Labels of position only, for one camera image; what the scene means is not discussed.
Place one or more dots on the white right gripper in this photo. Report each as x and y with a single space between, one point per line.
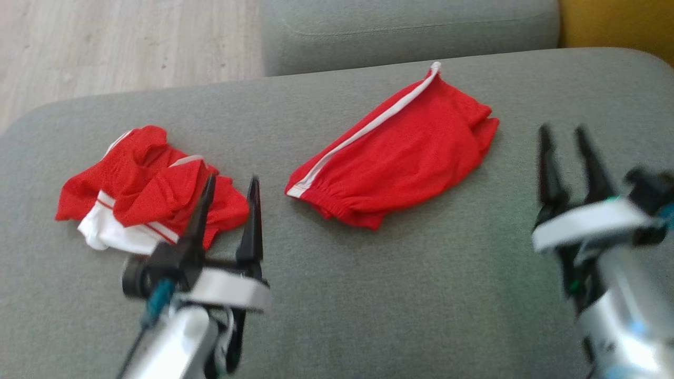
590 223

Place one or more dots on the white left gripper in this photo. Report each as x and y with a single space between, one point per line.
231 289

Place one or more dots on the red Bulls basketball jersey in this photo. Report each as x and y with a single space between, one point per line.
142 195

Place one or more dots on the red shorts with white stripe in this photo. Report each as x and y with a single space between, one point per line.
400 158

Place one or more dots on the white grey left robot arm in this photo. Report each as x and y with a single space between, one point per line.
174 347

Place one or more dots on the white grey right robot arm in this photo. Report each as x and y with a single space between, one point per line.
626 316

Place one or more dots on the yellow and grey sofa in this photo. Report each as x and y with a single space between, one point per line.
621 23

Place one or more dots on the large grey sofa seat cushion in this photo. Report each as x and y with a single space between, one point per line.
421 284

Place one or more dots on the small grey sofa seat cushion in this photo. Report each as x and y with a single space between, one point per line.
410 37

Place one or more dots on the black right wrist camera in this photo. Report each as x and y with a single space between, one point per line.
650 189

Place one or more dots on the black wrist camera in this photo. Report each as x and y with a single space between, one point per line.
650 189
152 271

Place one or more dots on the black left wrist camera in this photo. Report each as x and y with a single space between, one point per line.
152 271

